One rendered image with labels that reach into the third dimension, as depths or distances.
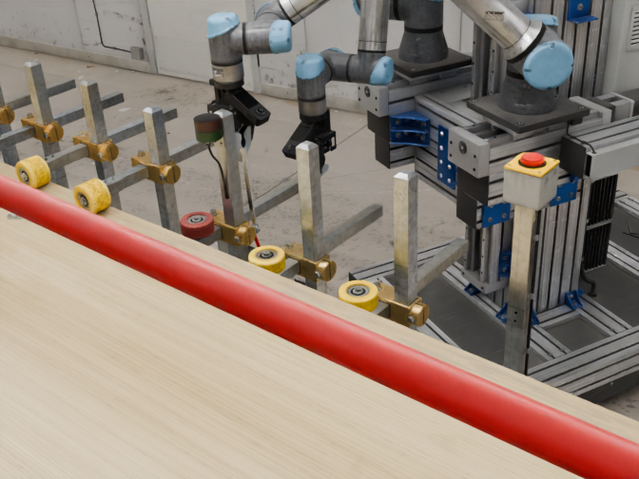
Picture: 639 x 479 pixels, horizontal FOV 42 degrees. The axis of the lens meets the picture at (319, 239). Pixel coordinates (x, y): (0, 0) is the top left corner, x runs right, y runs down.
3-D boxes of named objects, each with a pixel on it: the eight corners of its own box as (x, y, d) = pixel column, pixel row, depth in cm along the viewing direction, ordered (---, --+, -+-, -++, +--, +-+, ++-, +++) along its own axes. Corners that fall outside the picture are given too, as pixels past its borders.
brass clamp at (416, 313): (379, 298, 186) (379, 279, 183) (431, 318, 178) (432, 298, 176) (363, 311, 182) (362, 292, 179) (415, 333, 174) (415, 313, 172)
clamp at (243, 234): (218, 226, 212) (216, 208, 210) (257, 240, 205) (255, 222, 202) (203, 235, 209) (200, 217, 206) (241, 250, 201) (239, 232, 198)
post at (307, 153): (318, 321, 202) (305, 138, 178) (329, 326, 200) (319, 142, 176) (308, 329, 199) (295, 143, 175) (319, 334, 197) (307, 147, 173)
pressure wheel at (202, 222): (203, 246, 208) (197, 205, 203) (225, 256, 204) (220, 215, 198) (179, 260, 203) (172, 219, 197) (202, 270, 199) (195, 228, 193)
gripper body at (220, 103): (230, 117, 210) (224, 71, 204) (255, 124, 205) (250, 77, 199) (208, 127, 205) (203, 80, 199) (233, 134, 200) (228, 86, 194)
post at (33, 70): (67, 209, 258) (32, 58, 234) (74, 212, 256) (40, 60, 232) (58, 214, 255) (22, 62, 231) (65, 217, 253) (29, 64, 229)
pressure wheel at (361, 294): (337, 326, 176) (335, 279, 171) (374, 320, 177) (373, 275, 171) (343, 348, 169) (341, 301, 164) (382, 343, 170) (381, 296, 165)
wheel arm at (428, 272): (456, 250, 202) (456, 235, 200) (469, 254, 200) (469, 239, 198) (347, 338, 173) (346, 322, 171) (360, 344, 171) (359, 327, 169)
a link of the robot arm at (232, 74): (249, 60, 197) (224, 69, 192) (251, 78, 199) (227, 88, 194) (226, 55, 201) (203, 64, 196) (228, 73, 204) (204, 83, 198)
